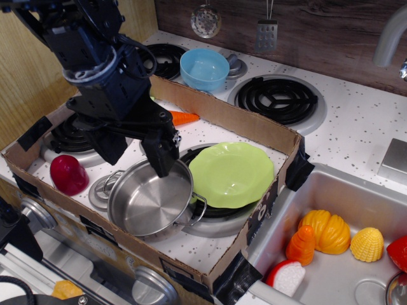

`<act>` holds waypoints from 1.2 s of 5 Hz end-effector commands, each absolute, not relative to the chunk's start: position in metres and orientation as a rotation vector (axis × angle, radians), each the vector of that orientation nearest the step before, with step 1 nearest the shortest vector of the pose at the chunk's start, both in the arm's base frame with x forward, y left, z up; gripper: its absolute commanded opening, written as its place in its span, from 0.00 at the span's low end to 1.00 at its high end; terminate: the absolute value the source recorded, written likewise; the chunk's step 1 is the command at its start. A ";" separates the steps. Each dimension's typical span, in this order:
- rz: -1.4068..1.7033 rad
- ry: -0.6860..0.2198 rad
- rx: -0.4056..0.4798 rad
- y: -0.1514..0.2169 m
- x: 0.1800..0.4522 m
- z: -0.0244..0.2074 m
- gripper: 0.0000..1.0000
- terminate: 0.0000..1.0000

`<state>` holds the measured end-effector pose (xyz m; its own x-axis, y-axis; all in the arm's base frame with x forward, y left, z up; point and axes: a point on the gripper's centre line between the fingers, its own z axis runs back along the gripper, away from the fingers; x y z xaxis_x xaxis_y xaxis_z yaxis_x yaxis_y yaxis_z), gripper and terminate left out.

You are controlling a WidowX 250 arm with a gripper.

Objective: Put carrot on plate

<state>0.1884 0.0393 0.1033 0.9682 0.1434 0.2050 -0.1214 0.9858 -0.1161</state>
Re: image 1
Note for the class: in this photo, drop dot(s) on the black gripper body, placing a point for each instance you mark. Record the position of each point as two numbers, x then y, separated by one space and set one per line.
115 95

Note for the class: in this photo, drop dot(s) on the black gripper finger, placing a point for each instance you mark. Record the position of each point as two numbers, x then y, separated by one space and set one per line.
109 146
161 147

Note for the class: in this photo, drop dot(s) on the orange toy carrot green stem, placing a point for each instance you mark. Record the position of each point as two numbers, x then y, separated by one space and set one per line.
181 118

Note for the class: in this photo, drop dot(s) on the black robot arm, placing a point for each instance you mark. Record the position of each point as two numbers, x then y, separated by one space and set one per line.
79 33

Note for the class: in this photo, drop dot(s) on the light green plastic plate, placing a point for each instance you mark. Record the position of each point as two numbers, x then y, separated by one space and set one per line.
231 174

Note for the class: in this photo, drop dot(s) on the small orange toy carrot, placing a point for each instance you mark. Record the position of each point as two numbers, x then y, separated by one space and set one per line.
301 246

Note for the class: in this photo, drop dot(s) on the black front left burner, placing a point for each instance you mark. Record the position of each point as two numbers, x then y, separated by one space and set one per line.
66 139

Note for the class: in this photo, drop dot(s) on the black burner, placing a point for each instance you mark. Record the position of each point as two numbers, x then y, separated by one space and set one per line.
287 100
216 222
167 58
66 139

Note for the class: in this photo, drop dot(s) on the silver front stove knob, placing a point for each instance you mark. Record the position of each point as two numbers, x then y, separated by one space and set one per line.
100 190

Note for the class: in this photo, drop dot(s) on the silver stove knob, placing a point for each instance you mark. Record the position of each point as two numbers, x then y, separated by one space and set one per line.
100 190
238 67

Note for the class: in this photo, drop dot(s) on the dark red toy vegetable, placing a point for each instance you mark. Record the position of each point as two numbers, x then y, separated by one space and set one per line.
68 175

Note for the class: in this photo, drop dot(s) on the stainless steel pot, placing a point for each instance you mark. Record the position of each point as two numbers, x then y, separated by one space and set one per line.
153 208

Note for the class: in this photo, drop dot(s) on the black back left burner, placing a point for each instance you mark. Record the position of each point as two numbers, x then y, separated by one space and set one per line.
167 58

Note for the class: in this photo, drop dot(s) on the light blue plastic bowl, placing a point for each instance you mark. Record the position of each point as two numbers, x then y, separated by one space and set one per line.
204 69

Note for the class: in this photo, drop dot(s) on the black front right burner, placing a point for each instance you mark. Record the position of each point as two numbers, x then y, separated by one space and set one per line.
216 222

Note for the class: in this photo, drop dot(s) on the brown cardboard fence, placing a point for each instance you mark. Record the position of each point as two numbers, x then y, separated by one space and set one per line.
246 124

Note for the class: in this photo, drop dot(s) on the silver oven front dial left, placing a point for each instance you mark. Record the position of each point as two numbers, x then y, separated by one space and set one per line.
39 218

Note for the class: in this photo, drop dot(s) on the silver oven dial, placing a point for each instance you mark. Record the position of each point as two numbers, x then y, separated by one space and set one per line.
151 288
39 218

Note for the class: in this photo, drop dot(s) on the silver back stove knob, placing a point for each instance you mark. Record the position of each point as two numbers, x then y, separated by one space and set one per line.
238 67

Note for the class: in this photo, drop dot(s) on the hanging silver slotted ladle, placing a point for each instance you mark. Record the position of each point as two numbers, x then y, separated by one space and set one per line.
205 21

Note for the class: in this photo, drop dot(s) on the black back right burner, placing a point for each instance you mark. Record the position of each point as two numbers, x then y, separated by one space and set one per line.
287 100

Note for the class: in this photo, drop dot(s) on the black clamp left edge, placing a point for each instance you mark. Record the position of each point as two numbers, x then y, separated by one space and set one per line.
15 231

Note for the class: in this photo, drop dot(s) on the silver oven front dial right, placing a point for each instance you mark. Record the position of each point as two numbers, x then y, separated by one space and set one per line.
151 288

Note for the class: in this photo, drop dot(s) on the yellow object bottom left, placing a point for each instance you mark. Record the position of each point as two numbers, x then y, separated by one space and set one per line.
66 289

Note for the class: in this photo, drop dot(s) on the hanging silver slotted spatula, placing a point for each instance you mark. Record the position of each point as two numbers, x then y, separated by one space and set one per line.
266 31

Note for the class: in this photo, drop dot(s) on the red white toy slice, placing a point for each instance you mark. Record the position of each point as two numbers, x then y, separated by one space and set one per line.
286 277

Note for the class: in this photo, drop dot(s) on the orange yellow toy pumpkin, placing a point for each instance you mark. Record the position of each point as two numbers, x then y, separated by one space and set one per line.
332 233

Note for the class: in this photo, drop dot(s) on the silver metal sink basin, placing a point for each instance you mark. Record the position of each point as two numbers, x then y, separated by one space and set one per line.
329 279

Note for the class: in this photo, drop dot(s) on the yellow toy corn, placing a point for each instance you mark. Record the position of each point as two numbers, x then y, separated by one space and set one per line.
367 245

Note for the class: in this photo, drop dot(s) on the silver square faucet base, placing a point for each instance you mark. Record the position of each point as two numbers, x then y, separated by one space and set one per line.
393 165

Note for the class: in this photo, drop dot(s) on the silver sink drain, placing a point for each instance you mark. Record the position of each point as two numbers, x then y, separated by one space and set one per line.
369 293

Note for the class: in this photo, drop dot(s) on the red toy pepper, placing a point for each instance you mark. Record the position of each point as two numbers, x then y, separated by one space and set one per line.
397 253

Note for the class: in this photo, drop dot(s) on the grey sink faucet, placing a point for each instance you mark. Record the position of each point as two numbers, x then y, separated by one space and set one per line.
390 38

